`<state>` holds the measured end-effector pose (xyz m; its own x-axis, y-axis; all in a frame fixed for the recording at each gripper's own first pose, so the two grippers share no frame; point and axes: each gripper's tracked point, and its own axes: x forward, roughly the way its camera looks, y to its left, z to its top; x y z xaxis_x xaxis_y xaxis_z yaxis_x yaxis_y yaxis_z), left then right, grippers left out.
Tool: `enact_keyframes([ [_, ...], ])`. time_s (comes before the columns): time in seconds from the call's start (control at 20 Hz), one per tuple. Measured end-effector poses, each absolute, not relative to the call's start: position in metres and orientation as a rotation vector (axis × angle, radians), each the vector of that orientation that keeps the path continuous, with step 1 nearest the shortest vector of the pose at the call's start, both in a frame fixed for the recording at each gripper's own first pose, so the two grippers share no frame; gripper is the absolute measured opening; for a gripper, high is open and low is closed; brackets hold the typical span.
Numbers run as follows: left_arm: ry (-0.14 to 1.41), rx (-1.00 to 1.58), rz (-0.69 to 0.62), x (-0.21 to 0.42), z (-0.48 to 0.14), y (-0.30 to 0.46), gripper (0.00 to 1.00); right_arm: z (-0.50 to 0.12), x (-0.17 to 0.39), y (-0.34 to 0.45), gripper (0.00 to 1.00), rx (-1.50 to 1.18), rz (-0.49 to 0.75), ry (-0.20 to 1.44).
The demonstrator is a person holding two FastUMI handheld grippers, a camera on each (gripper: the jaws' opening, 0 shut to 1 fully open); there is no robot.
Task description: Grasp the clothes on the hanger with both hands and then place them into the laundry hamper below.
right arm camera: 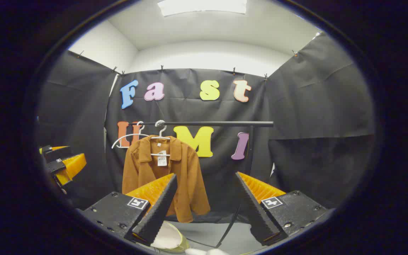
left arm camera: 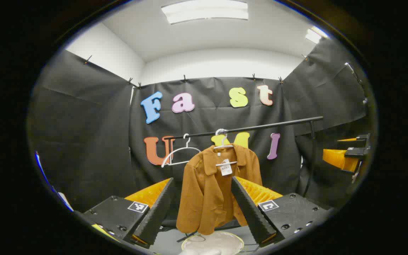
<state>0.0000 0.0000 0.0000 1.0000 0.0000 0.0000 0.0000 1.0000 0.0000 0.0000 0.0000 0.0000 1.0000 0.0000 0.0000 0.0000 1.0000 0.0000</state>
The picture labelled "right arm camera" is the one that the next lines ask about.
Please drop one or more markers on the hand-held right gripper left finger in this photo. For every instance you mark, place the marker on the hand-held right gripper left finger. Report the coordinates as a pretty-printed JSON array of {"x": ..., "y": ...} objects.
[{"x": 161, "y": 212}]

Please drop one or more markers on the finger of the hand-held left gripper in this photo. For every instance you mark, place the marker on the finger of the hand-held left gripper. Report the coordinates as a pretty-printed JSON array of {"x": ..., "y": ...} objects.
[
  {"x": 56, "y": 166},
  {"x": 58, "y": 153}
]

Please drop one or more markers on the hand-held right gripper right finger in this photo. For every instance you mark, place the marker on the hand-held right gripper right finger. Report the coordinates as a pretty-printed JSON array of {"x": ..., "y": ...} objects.
[{"x": 255, "y": 216}]

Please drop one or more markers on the white round laundry hamper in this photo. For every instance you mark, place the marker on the white round laundry hamper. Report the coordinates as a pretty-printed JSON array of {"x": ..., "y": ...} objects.
[{"x": 170, "y": 237}]

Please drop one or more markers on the brown jacket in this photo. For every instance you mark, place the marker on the brown jacket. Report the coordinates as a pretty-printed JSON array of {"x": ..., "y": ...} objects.
[{"x": 190, "y": 170}]

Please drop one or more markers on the thick white plastic hanger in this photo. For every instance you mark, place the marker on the thick white plastic hanger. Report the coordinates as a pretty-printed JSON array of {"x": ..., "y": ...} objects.
[{"x": 160, "y": 123}]

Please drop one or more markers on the black clothes rack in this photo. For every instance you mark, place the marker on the black clothes rack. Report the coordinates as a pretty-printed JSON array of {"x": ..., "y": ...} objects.
[{"x": 225, "y": 124}]

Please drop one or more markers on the white rounded object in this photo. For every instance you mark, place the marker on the white rounded object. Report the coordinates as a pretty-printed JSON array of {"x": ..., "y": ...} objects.
[
  {"x": 195, "y": 252},
  {"x": 218, "y": 252}
]

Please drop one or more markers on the black backdrop cloth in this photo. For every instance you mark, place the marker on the black backdrop cloth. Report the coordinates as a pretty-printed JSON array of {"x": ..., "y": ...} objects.
[{"x": 313, "y": 106}]

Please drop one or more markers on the ceiling light panel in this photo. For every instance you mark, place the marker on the ceiling light panel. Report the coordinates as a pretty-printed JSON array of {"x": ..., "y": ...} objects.
[{"x": 204, "y": 6}]

